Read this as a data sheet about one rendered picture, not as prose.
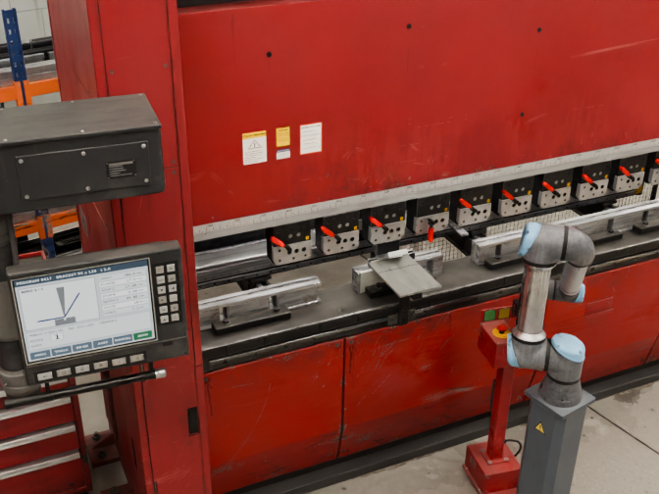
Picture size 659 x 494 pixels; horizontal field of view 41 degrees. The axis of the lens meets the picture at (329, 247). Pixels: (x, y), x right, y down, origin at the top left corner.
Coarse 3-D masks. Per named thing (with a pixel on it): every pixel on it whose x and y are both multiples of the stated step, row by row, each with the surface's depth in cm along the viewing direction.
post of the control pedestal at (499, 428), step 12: (504, 372) 356; (504, 384) 359; (504, 396) 362; (492, 408) 370; (504, 408) 366; (492, 420) 371; (504, 420) 369; (492, 432) 373; (504, 432) 373; (492, 444) 375; (492, 456) 378
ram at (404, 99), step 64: (256, 0) 287; (320, 0) 288; (384, 0) 298; (448, 0) 308; (512, 0) 319; (576, 0) 331; (640, 0) 344; (192, 64) 280; (256, 64) 289; (320, 64) 299; (384, 64) 309; (448, 64) 320; (512, 64) 332; (576, 64) 345; (640, 64) 359; (192, 128) 290; (256, 128) 300; (384, 128) 321; (448, 128) 333; (512, 128) 346; (576, 128) 360; (640, 128) 376; (192, 192) 300; (256, 192) 311; (320, 192) 322
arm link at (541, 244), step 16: (528, 224) 291; (544, 224) 290; (528, 240) 288; (544, 240) 287; (560, 240) 286; (528, 256) 292; (544, 256) 289; (560, 256) 288; (528, 272) 295; (544, 272) 293; (528, 288) 297; (544, 288) 296; (528, 304) 299; (544, 304) 299; (528, 320) 301; (512, 336) 307; (528, 336) 302; (544, 336) 304; (512, 352) 305; (528, 352) 303; (544, 352) 303; (528, 368) 307
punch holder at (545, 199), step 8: (536, 176) 369; (544, 176) 365; (552, 176) 367; (560, 176) 369; (568, 176) 371; (536, 184) 370; (552, 184) 369; (560, 184) 371; (536, 192) 372; (544, 192) 369; (560, 192) 372; (568, 192) 374; (536, 200) 373; (544, 200) 371; (552, 200) 373; (560, 200) 375; (568, 200) 376; (544, 208) 373
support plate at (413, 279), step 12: (372, 264) 349; (384, 264) 349; (396, 264) 350; (408, 264) 350; (384, 276) 341; (396, 276) 341; (408, 276) 341; (420, 276) 341; (396, 288) 334; (408, 288) 334; (420, 288) 334; (432, 288) 334
